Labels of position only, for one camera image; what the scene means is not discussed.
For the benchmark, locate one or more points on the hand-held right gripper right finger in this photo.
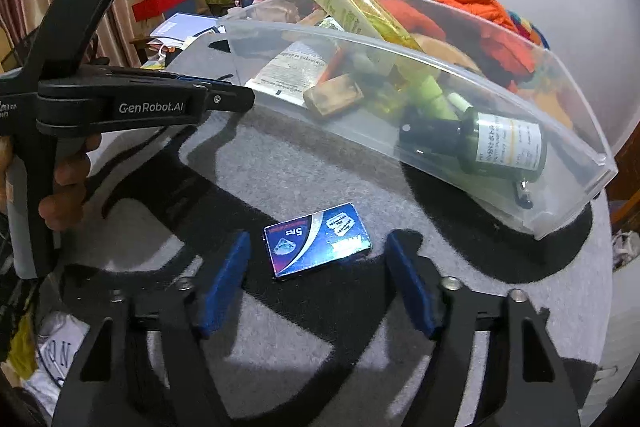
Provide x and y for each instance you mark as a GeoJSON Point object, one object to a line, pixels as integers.
{"type": "Point", "coordinates": [410, 292]}

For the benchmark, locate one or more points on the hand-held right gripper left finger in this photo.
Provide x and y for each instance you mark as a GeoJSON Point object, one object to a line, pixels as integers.
{"type": "Point", "coordinates": [225, 282]}

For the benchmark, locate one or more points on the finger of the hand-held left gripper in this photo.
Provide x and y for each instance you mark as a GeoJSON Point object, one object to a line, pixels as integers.
{"type": "Point", "coordinates": [232, 99]}
{"type": "Point", "coordinates": [202, 79]}

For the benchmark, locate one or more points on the blue razor blade box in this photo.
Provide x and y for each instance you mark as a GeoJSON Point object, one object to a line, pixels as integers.
{"type": "Point", "coordinates": [320, 239]}

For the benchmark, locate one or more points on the yellow green plastic bottle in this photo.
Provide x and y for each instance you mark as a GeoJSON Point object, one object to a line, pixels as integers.
{"type": "Point", "coordinates": [345, 2]}

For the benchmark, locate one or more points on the clear plastic storage bin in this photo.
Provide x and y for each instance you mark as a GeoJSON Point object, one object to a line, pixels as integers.
{"type": "Point", "coordinates": [565, 117]}

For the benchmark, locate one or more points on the person's left hand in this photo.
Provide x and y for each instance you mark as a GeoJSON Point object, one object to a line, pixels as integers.
{"type": "Point", "coordinates": [70, 172]}

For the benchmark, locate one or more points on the pile of books and papers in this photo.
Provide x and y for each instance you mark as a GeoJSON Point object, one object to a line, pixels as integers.
{"type": "Point", "coordinates": [180, 32]}

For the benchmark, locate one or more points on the white printed sachet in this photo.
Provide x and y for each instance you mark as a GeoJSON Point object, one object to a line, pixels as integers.
{"type": "Point", "coordinates": [290, 69]}

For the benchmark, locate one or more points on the red box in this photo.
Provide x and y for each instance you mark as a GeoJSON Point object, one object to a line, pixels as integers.
{"type": "Point", "coordinates": [162, 2]}

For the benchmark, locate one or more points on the grey black patterned mat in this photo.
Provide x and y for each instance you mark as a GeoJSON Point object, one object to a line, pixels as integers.
{"type": "Point", "coordinates": [300, 167]}

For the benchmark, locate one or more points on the brown wooden block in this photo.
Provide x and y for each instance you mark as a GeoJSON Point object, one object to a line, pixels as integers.
{"type": "Point", "coordinates": [334, 96]}

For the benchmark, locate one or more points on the dark green labelled bottle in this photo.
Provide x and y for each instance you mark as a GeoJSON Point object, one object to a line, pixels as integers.
{"type": "Point", "coordinates": [500, 142]}

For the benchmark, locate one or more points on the white printed garment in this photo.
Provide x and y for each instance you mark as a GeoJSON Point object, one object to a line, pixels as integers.
{"type": "Point", "coordinates": [57, 357]}

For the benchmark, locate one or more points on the white shoe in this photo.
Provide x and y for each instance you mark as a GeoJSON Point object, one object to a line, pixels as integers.
{"type": "Point", "coordinates": [627, 249]}

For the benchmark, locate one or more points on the orange puffer jacket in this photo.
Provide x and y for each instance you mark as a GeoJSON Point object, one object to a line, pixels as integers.
{"type": "Point", "coordinates": [480, 7]}

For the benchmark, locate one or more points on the colourful patterned blanket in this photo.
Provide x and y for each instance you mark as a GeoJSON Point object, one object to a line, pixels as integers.
{"type": "Point", "coordinates": [525, 27]}

